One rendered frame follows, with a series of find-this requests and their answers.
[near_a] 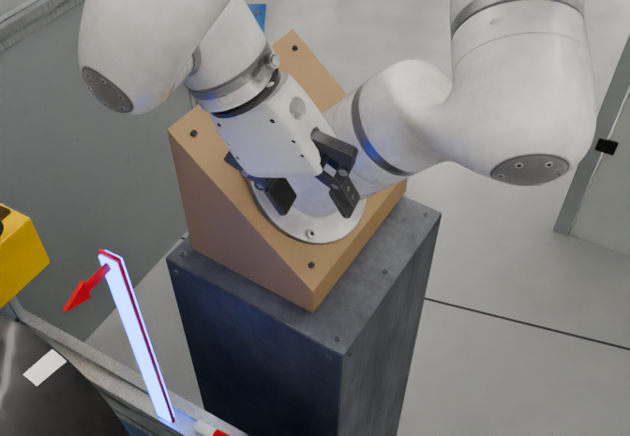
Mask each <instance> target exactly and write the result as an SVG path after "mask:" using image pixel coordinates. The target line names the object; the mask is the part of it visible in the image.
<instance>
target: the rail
mask: <svg viewBox="0 0 630 436"><path fill-rule="evenodd" d="M24 311H25V313H26V315H25V316H24V317H23V318H22V319H21V320H20V321H19V323H20V324H21V325H23V326H24V327H26V328H28V329H29V330H31V331H32V332H33V333H35V334H36V335H38V336H39V337H40V338H42V339H44V340H45V341H46V342H47V343H49V344H50V345H51V346H53V347H54V349H55V350H56V351H58V352H59V353H60V354H62V355H63V356H64V357H65V358H66V359H67V360H68V361H69V362H70V363H71V364H72V365H73V366H74V367H76V368H77V369H78V370H79V371H80V372H81V373H82V374H83V375H84V377H85V378H86V379H87V380H88V381H89V382H90V383H91V384H92V385H93V386H94V387H95V388H96V390H97V391H98V392H99V394H100V395H101V396H102V397H104V399H105V400H106V401H107V402H108V404H109V405H110V406H111V408H112V409H113V411H114V412H115V414H116V415H117V416H118V417H120V418H122V419H123V420H125V421H127V422H128V423H129V424H131V425H133V426H134V427H136V428H138V429H140V430H142V431H143V432H145V433H147V434H148V435H150V436H204V435H202V434H201V433H199V432H197V431H195V430H194V426H195V424H196V423H197V421H198V420H202V421H203V422H204V423H206V424H208V425H210V426H212V427H214V428H217V429H219V430H221V431H223V432H225V433H227V434H229V435H231V436H249V435H248V434H246V433H245V432H243V431H241V430H240V429H238V428H235V427H233V426H232V425H230V424H228V423H226V422H225V421H223V420H221V419H219V418H217V417H216V416H214V415H212V414H210V413H209V412H207V411H205V410H203V409H202V408H200V407H198V406H196V405H194V404H193V403H191V402H189V401H187V400H185V399H184V398H181V397H179V396H178V395H176V394H174V393H173V392H171V391H170V390H168V389H166V391H167V394H168V397H169V400H170V403H171V405H172V410H173V413H174V420H175V421H174V423H173V422H169V421H167V420H166V419H164V418H162V417H160V416H159V415H158V414H157V411H156V409H155V406H154V403H153V401H152V399H151V396H150V394H149V391H148V388H147V386H146V383H145V380H144V378H143V376H142V375H141V374H139V373H138V372H136V371H134V370H132V369H131V368H128V367H126V366H124V365H123V364H121V363H119V362H117V361H115V360H114V359H112V358H110V357H109V356H108V355H106V354H104V353H101V352H100V351H98V350H96V349H94V348H92V347H91V346H89V345H87V344H85V343H84V342H82V341H80V340H78V339H76V338H74V337H73V336H71V335H69V334H68V333H66V332H64V331H62V330H61V329H59V328H57V327H55V326H53V325H52V324H50V323H47V322H45V321H44V320H42V319H40V318H39V317H38V316H36V315H34V314H32V313H30V312H29V311H27V310H25V309H24Z"/></svg>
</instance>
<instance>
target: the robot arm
mask: <svg viewBox="0 0 630 436"><path fill-rule="evenodd" d="M450 33H451V54H452V72H453V82H451V80H450V79H449V78H448V77H447V76H446V75H445V73H444V72H443V71H442V70H441V69H439V68H438V67H436V66H435V65H433V64H431V63H429V62H427V61H425V60H420V59H409V60H404V61H400V62H397V63H395V64H394V65H391V66H389V67H387V68H385V69H383V70H382V71H380V72H379V73H377V74H376V75H374V76H373V77H371V78H370V79H369V80H367V81H366V82H364V83H362V84H361V85H359V86H358V87H357V88H355V89H354V90H352V91H351V93H349V94H348V95H346V96H345V97H343V98H342V99H340V100H339V101H337V102H336V103H335V104H333V105H332V106H330V107H329V108H328V109H326V110H325V111H323V112H322V113H321V112H320V111H319V109H318V108H317V106H316V105H315V104H314V102H313V101H312V100H311V98H310V97H309V96H308V94H307V93H306V92H305V90H304V89H303V88H302V87H301V86H300V85H299V83H298V82H297V81H296V80H295V79H294V78H293V77H292V76H291V75H290V74H289V73H288V72H282V71H281V72H280V70H279V68H278V66H279V58H278V55H277V54H276V53H275V52H274V50H273V48H272V46H271V45H270V43H269V41H268V40H267V38H266V36H265V34H264V33H263V31H262V29H261V27H260V26H259V24H258V23H257V21H256V19H255V17H254V16H253V14H252V12H251V11H250V9H249V7H248V5H247V3H246V1H245V0H85V2H84V6H83V11H82V20H81V26H80V31H79V39H78V61H79V66H80V71H81V74H82V78H83V80H84V83H85V84H86V86H87V88H88V89H89V91H90V92H91V93H92V94H93V96H94V97H95V98H96V99H97V100H98V101H99V102H101V103H102V104H103V105H104V106H106V107H108V108H109V109H111V110H113V111H115V112H117V113H122V114H127V115H138V114H143V113H149V112H151V111H153V110H154V109H156V108H157V107H159V106H160V105H161V104H162V103H164V102H165V101H166V100H167V99H168V98H169V97H170V96H171V95H172V94H173V93H174V91H175V90H176V89H177V88H178V87H179V86H180V85H181V84H182V83H184V84H185V85H186V87H187V88H188V90H189V91H190V93H191V94H192V95H193V97H195V99H196V100H197V102H198V103H199V104H200V106H201V107H202V109H204V110H205V111H207V112H209V114H210V116H211V118H212V120H213V122H214V124H215V126H216V128H217V131H218V133H219V134H220V136H221V138H222V140H223V141H224V142H225V144H226V145H227V147H228V148H229V152H228V153H227V155H226V156H225V158H224V160H225V162H227V163H228V164H229V165H231V166H232V167H234V168H235V169H236V170H237V171H238V170H239V172H240V173H241V174H242V176H244V177H245V178H246V179H247V184H248V188H249V191H250V193H251V195H252V198H253V200H254V202H255V204H256V205H257V206H258V208H259V210H260V211H261V213H262V214H263V216H264V217H265V218H266V219H267V220H268V222H269V223H270V224H271V225H273V226H274V227H275V228H276V229H277V230H278V231H279V232H281V233H283V234H285V235H286V236H288V237H289V238H291V239H293V240H295V241H298V242H301V243H305V244H310V245H323V244H328V243H332V242H334V241H336V240H338V239H340V238H342V237H344V236H345V235H347V234H348V233H350V232H351V231H352V230H353V228H354V227H355V226H356V225H357V224H358V222H359V220H360V218H361V217H362V215H363V213H364V210H365V207H366V201H367V197H369V196H371V195H373V194H375V193H377V192H379V191H381V190H383V189H385V188H389V187H391V186H393V185H394V184H396V183H398V182H400V181H402V180H404V179H406V178H409V177H411V176H413V175H415V174H417V173H420V172H422V171H423V170H425V169H428V168H430V167H432V166H434V165H437V164H439V163H442V162H446V161H453V162H455V163H457V164H459V165H461V166H463V167H465V168H467V169H469V170H471V171H473V172H475V173H478V174H481V175H483V176H485V177H488V178H490V179H494V180H497V181H500V182H503V183H507V184H510V185H516V186H541V185H543V184H545V183H547V182H550V181H553V180H555V179H557V178H559V177H561V176H562V175H564V174H566V173H567V172H569V171H570V170H571V169H573V168H574V167H575V166H576V165H577V164H578V163H579V162H580V161H581V160H582V159H583V158H584V157H585V155H586V154H587V152H588V150H589V149H590V147H591V144H592V142H593V136H594V133H595V127H596V99H595V90H594V82H593V69H592V62H591V56H590V49H589V42H588V36H587V28H586V23H585V16H584V0H450Z"/></svg>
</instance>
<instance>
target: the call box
mask: <svg viewBox="0 0 630 436"><path fill-rule="evenodd" d="M0 205H2V206H4V207H5V208H7V209H9V210H10V211H11V213H10V214H9V215H8V216H7V217H6V218H4V219H3V220H2V221H0V309H1V308H2V307H3V306H4V305H5V304H6V303H7V302H8V301H9V300H10V299H11V298H13V297H14V296H15V295H16V294H17V293H18V292H19V291H20V290H21V289H22V288H23V287H24V286H25V285H27V284H28V283H29V282H30V281H31V280H32V279H33V278H34V277H35V276H36V275H37V274H38V273H39V272H41V271H42V270H43V269H44V268H45V267H46V266H47V265H48V264H49V263H50V260H49V257H48V255H47V253H46V251H45V249H44V247H43V245H42V243H41V241H40V239H39V237H38V233H37V231H36V229H35V227H34V225H33V222H32V220H31V219H30V218H29V217H27V216H25V215H23V214H21V213H19V212H17V211H15V210H13V209H11V208H9V207H7V206H5V205H3V204H1V203H0Z"/></svg>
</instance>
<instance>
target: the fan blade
mask: <svg viewBox="0 0 630 436"><path fill-rule="evenodd" d="M0 339H1V340H2V341H4V342H5V343H6V345H5V346H4V347H3V348H2V349H1V350H0V436H130V435H129V434H128V431H127V430H126V428H125V427H124V425H123V424H122V422H121V421H120V419H119V418H118V416H117V415H116V414H115V412H114V411H113V409H112V408H111V406H110V405H109V404H108V402H107V401H106V400H105V399H104V397H102V396H101V395H100V394H99V392H98V391H97V390H96V388H95V387H94V386H93V385H92V384H91V383H90V382H89V381H88V380H87V379H86V378H85V377H84V375H83V374H82V373H81V372H80V371H79V370H78V369H77V368H76V367H74V366H73V365H72V364H71V363H70V362H69V361H68V360H67V359H66V358H65V357H64V356H63V355H62V354H60V353H59V352H58V351H56V350H55V348H54V347H53V346H51V345H50V344H49V343H47V342H46V341H45V340H44V339H42V338H40V337H39V336H38V335H36V334H35V333H33V332H32V331H31V330H29V329H28V328H26V327H24V326H23V325H21V324H20V323H17V322H16V321H14V320H12V319H11V318H9V317H8V316H7V315H5V314H3V313H1V312H0ZM50 350H54V351H56V352H57V353H58V354H59V355H60V356H62V357H63V358H64V359H65V360H66V361H67V362H66V363H65V364H64V365H62V366H61V367H60V368H58V369H57V370H56V371H55V372H54V373H52V374H51V375H50V376H49V377H48V378H46V379H45V380H44V381H43V382H41V383H40V384H39V385H38V386H36V385H35V384H33V383H32V382H31V381H30V380H29V379H27V378H26V377H25V376H24V375H23V374H24V373H25V372H26V371H27V370H28V369H30V368H31V367H32V366H34V365H35V364H36V362H37V361H38V360H40V359H41V358H42V357H43V356H44V355H45V354H47V353H48V352H49V351H50Z"/></svg>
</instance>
